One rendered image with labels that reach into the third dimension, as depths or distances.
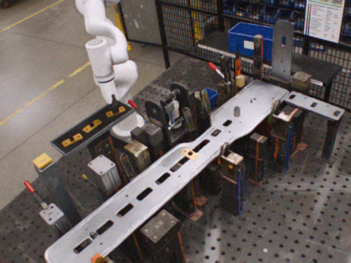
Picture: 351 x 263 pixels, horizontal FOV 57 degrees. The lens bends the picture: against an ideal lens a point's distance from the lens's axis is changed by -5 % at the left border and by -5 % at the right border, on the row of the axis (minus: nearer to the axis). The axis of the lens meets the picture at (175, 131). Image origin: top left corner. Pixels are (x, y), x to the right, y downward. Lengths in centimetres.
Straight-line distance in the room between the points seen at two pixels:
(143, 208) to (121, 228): 11
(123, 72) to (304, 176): 105
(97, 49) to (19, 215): 102
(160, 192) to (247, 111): 62
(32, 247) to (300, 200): 129
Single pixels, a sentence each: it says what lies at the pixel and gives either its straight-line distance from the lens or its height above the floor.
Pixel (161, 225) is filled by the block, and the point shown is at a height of 103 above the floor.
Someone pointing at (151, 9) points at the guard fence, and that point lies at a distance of 419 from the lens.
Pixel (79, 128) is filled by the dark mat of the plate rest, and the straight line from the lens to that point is 150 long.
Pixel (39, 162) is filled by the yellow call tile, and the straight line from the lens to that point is 142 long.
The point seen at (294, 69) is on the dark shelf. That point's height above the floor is 103.
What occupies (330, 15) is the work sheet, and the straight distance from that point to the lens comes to 198.
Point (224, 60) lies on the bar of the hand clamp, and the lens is 171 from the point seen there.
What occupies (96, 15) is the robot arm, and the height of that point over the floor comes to 156.
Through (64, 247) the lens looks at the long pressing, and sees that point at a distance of 131.
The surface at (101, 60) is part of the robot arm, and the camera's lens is 135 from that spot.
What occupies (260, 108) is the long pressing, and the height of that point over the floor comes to 100.
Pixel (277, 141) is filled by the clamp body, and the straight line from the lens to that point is 168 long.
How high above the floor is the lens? 202
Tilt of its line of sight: 40 degrees down
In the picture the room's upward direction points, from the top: 9 degrees counter-clockwise
